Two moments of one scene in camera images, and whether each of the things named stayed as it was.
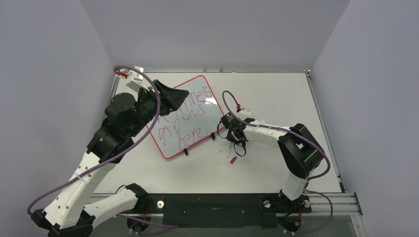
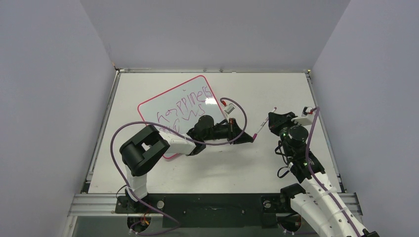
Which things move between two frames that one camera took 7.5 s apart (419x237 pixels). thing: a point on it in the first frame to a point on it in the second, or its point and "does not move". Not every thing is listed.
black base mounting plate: (224, 210) does not move
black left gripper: (173, 100) to (232, 129)
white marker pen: (230, 149) to (266, 120)
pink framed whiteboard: (199, 115) does not move
